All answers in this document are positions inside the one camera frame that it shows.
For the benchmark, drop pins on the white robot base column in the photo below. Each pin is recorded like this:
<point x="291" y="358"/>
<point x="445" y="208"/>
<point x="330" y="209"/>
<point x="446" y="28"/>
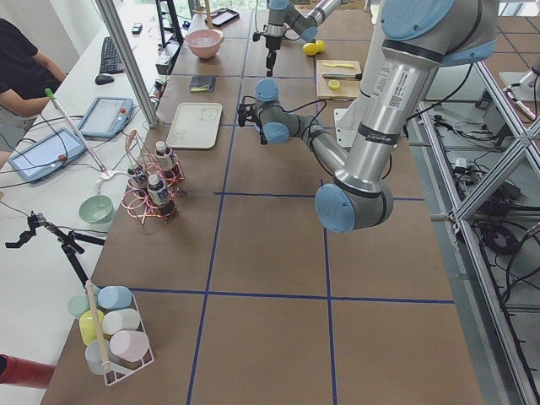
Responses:
<point x="346" y="123"/>

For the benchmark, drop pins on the seated person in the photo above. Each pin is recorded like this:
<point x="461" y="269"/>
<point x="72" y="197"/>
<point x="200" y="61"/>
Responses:
<point x="26" y="73"/>

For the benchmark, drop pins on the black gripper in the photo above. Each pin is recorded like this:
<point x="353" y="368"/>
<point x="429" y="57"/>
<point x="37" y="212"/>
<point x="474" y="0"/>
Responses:
<point x="270" y="43"/>
<point x="261" y="136"/>

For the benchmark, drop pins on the black computer mouse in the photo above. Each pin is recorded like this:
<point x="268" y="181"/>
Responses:
<point x="103" y="78"/>

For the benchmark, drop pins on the grey folded cloth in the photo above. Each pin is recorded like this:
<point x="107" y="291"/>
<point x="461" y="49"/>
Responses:
<point x="202" y="84"/>

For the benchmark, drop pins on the yellow cup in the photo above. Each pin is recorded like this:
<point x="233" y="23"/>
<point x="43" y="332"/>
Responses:
<point x="87" y="327"/>

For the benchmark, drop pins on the pink bowl of ice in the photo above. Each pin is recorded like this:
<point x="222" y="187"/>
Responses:
<point x="205" y="44"/>

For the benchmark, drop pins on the white cup rack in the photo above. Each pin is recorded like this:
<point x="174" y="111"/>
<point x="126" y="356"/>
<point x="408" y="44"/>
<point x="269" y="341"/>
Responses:
<point x="100" y="360"/>

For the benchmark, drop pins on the yellow plastic knife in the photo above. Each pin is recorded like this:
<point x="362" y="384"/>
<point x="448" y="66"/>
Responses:
<point x="338" y="65"/>

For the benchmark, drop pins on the green bowl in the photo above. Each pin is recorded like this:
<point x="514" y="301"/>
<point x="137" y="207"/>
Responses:
<point x="97" y="209"/>

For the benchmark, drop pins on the blue teach pendant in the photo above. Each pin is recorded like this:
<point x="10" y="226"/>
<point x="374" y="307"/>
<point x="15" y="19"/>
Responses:
<point x="106" y="117"/>
<point x="47" y="156"/>

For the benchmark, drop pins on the cream bear tray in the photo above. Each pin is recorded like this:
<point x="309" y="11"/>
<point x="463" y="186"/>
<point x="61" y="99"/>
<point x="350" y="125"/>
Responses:
<point x="195" y="125"/>

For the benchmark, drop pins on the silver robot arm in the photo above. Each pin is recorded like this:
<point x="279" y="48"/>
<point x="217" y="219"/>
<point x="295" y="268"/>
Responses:
<point x="283" y="13"/>
<point x="412" y="40"/>

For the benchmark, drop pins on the lemon half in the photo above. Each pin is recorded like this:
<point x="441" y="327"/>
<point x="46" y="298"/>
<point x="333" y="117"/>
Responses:
<point x="334" y="84"/>

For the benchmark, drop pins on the dark drink bottle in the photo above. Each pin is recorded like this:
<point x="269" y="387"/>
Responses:
<point x="138" y="178"/>
<point x="160" y="197"/>
<point x="167" y="160"/>

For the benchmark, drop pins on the copper wire bottle rack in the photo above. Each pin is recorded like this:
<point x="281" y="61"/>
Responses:
<point x="140" y="206"/>

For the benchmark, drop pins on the aluminium frame post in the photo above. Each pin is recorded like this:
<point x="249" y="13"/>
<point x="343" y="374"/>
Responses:
<point x="114" y="25"/>

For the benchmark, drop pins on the large yellow lemon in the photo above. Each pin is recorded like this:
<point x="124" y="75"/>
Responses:
<point x="310" y="49"/>

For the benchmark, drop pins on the wooden cutting board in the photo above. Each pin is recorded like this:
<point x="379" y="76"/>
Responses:
<point x="349" y="89"/>

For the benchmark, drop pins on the black keyboard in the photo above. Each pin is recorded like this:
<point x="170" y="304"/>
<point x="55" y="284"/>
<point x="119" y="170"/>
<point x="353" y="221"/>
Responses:
<point x="110" y="61"/>

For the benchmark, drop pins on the pink cup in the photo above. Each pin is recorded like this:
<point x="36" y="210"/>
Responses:
<point x="129" y="345"/>

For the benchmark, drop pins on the red bottle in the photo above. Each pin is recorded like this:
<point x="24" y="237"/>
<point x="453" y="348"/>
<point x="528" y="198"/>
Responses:
<point x="26" y="373"/>

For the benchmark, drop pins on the white cup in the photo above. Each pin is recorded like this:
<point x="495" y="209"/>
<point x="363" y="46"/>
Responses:
<point x="118" y="320"/>

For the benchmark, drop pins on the blue cup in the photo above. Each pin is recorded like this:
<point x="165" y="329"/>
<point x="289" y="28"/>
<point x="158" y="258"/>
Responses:
<point x="114" y="298"/>

